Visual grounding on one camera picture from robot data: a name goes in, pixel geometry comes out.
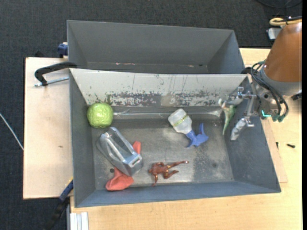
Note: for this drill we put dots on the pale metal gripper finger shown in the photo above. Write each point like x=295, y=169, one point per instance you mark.
x=233, y=100
x=239, y=128

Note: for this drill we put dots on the green toy dinosaur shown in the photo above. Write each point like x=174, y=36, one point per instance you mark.
x=227, y=116

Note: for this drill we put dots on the small black screw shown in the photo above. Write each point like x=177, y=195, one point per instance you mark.
x=291, y=146

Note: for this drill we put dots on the clear spray bottle blue head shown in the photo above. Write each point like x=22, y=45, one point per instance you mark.
x=181, y=123

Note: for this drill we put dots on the grey metal bin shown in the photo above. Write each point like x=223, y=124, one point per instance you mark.
x=168, y=152

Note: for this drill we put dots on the brown toy figure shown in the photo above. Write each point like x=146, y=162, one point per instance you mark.
x=161, y=170

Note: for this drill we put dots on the red cloth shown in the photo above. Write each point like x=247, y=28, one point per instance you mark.
x=118, y=182

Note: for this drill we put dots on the green ball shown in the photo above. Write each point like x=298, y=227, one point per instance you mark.
x=100, y=115

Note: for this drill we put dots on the pale wood flat board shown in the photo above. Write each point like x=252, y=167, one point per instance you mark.
x=45, y=128

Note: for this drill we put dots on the black cylinder on white bracket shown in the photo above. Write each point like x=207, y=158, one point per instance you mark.
x=297, y=96

